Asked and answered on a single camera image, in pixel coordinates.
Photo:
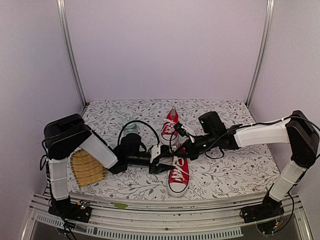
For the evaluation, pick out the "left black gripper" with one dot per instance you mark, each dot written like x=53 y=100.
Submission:
x=161 y=168

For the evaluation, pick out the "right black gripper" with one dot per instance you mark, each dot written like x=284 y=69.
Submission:
x=191 y=153

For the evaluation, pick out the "red sneaker with laces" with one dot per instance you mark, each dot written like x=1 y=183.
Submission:
x=168 y=135

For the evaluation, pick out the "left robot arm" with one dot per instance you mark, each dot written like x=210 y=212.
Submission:
x=69 y=135

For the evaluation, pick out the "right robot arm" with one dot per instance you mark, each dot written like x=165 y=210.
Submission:
x=296 y=131

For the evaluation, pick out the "floral patterned table mat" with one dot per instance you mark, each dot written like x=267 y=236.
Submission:
x=215 y=175

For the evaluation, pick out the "green tape piece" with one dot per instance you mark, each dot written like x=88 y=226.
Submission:
x=118 y=205

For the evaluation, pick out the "woven bamboo basket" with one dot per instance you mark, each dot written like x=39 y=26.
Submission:
x=86 y=169

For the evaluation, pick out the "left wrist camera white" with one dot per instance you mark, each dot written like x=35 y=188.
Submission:
x=159 y=151

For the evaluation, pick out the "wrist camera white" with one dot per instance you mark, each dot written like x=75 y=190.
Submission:
x=185 y=131
x=159 y=151

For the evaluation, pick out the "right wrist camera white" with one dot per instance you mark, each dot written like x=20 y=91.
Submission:
x=185 y=131

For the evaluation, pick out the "front aluminium rail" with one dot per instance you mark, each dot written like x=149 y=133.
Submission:
x=209 y=219

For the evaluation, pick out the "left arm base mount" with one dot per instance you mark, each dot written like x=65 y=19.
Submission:
x=67 y=210

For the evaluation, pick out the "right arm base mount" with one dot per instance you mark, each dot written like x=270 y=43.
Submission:
x=269 y=208

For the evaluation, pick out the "right aluminium frame post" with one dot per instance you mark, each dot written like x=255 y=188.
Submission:
x=267 y=24

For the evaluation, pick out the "aluminium frame post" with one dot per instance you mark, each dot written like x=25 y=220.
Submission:
x=267 y=24
x=61 y=7

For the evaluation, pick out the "left aluminium frame post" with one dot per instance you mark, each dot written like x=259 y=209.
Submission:
x=61 y=7

